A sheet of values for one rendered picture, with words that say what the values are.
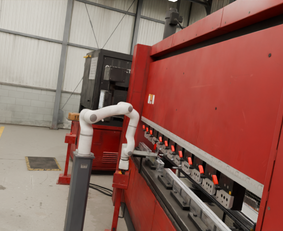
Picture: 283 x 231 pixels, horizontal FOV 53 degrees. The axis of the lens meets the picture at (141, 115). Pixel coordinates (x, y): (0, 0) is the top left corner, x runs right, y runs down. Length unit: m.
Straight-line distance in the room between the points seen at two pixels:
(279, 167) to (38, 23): 9.28
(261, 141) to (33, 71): 8.78
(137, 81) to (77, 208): 1.90
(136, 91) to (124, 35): 6.58
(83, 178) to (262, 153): 1.74
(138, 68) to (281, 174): 3.11
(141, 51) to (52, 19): 6.29
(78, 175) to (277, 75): 1.91
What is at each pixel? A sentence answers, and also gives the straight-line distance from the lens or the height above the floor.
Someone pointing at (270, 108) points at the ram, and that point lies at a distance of 1.42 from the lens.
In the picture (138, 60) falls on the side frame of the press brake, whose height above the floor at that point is 2.07.
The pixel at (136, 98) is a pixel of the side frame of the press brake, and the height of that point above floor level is 1.56.
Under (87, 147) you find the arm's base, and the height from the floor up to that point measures 1.08.
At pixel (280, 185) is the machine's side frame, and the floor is 1.44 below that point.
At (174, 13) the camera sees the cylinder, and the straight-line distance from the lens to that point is 3.70.
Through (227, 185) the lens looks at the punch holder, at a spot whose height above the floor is 1.22.
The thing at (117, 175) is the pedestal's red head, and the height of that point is 0.79.
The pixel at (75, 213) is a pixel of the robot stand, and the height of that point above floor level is 0.45.
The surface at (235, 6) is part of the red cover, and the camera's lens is 1.92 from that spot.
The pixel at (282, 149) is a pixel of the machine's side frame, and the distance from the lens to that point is 1.01.
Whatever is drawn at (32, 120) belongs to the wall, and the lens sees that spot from 9.86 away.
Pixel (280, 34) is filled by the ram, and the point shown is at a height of 2.02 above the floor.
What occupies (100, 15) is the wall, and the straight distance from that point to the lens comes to 10.21.
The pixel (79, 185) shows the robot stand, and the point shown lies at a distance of 2.74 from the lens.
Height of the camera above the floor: 1.66
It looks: 5 degrees down
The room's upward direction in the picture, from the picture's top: 9 degrees clockwise
